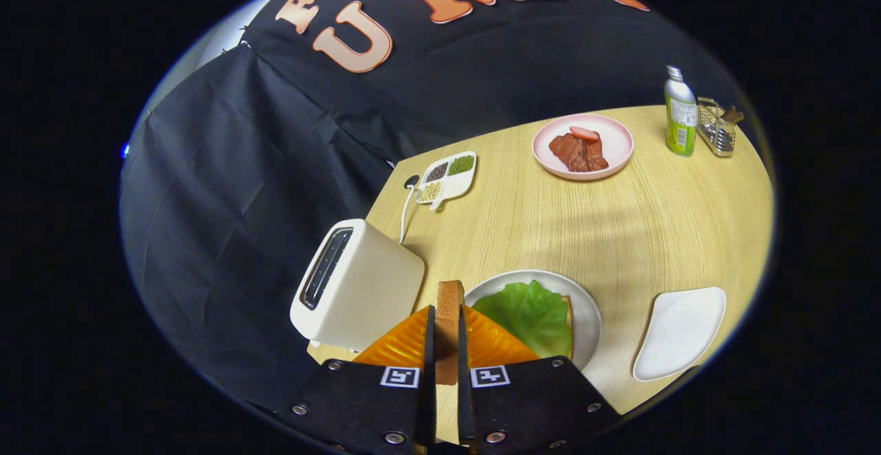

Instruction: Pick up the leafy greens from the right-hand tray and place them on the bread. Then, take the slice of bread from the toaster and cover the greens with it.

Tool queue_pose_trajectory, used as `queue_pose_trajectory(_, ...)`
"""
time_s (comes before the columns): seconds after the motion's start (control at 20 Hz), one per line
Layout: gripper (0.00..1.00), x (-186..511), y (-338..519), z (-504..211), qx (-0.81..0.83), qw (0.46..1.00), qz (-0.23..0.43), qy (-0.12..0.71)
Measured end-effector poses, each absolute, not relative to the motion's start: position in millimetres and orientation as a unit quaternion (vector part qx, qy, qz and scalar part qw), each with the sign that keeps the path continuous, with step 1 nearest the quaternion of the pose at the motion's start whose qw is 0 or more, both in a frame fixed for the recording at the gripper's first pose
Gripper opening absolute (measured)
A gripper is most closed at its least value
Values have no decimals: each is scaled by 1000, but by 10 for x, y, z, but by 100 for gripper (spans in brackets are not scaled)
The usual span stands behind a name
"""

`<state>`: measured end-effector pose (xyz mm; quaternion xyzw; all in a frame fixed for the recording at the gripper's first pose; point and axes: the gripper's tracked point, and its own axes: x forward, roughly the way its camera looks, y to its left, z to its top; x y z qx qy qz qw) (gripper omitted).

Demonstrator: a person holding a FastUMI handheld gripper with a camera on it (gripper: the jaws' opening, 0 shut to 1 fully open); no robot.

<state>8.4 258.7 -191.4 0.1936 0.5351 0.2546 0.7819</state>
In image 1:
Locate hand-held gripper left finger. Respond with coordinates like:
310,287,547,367
289,305,436,455

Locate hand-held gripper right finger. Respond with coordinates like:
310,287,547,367
457,305,624,455

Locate white divided seasoning dish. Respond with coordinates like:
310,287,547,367
416,151,477,211

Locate black backdrop cloth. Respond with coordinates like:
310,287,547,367
120,0,751,411

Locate white toaster cable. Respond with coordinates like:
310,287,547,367
399,175,421,244

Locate round white plate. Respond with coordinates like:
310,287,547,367
465,269,604,371

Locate green lettuce leaf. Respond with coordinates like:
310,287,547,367
472,280,573,359

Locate small wire basket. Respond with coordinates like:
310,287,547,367
697,97,745,158

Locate white toaster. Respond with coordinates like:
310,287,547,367
290,219,426,352

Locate small white squarish dish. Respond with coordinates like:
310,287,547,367
632,286,728,382

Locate brown meat pieces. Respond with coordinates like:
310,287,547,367
549,131,610,173

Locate pink plate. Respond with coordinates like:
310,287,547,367
532,114,635,181

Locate green label metal bottle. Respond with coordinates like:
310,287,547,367
664,65,699,158

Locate bread slice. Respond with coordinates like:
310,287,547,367
435,280,466,385
561,295,575,359

